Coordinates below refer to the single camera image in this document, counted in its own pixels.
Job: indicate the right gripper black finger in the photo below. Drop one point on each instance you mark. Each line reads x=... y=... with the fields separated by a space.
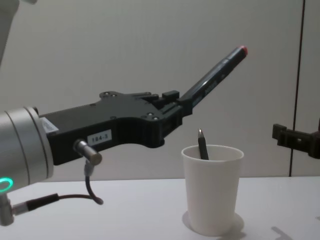
x=297 y=141

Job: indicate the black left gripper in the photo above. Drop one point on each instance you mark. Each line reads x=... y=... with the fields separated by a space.
x=100 y=127

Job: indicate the black marker with red cap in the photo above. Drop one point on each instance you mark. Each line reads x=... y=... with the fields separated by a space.
x=220 y=72

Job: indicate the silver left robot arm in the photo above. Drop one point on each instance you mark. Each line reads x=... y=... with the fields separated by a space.
x=25 y=145

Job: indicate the black pen with silver tip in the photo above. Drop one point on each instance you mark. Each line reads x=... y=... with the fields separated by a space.
x=203 y=147

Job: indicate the white paper cup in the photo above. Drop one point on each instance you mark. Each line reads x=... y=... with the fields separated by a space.
x=212 y=195

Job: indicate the white table cloth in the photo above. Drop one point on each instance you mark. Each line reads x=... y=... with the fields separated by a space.
x=125 y=220

